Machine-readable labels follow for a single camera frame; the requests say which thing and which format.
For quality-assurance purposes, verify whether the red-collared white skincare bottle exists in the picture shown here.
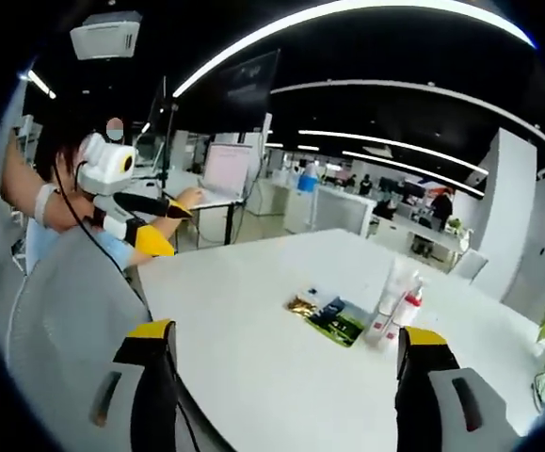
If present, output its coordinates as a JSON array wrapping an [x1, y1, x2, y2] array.
[[391, 276, 427, 353]]

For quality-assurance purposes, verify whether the green skincare sample packet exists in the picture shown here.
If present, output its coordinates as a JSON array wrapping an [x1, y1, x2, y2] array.
[[310, 295, 366, 349]]

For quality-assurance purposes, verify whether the long white office desk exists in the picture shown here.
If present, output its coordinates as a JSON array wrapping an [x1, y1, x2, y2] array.
[[375, 214, 466, 258]]

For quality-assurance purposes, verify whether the straight ceiling light strip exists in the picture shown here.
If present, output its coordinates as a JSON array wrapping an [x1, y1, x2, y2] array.
[[297, 130, 489, 175], [342, 150, 486, 197]]

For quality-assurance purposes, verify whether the long curved ceiling light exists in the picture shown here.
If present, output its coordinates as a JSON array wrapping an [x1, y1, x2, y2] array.
[[172, 0, 536, 99]]

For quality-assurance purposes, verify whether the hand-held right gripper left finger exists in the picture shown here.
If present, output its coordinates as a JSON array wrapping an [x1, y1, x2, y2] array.
[[45, 318, 179, 452]]

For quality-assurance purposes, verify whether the desk computer screen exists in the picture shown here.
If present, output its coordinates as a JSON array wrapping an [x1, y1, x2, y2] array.
[[198, 142, 255, 207]]

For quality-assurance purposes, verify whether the white ceiling air conditioner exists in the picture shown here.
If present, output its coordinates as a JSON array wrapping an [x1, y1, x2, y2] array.
[[69, 12, 142, 61]]

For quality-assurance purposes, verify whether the small green plant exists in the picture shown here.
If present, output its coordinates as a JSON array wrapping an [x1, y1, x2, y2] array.
[[445, 216, 474, 237]]

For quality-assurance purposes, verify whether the gold foil sample packet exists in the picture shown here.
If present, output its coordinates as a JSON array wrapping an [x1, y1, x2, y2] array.
[[284, 295, 323, 321]]

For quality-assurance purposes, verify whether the white chair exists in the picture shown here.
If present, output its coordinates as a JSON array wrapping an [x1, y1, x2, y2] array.
[[453, 248, 489, 285]]

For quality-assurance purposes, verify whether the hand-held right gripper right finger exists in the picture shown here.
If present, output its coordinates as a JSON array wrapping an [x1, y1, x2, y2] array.
[[393, 326, 522, 452]]

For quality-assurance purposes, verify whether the large black display screen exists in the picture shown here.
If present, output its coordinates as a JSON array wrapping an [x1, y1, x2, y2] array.
[[196, 49, 281, 136]]

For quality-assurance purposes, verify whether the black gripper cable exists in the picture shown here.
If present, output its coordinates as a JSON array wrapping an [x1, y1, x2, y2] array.
[[55, 162, 153, 321]]

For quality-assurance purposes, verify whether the white standing desk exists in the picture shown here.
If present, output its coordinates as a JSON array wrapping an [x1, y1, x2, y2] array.
[[133, 169, 250, 247]]

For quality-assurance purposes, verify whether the grey mesh office chair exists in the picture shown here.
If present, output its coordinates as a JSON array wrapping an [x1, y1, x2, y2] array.
[[7, 226, 179, 452]]

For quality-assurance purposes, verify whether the person's left hand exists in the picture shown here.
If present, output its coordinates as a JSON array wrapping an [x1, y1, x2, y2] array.
[[64, 197, 108, 233]]

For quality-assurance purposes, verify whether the white partition cabinet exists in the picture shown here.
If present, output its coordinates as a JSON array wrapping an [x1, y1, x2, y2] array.
[[271, 181, 377, 236]]

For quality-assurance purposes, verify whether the white wrist strap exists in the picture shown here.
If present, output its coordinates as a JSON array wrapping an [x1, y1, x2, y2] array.
[[34, 183, 61, 228]]

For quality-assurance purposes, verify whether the black stand pole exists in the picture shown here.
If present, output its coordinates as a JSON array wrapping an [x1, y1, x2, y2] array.
[[147, 74, 182, 199]]

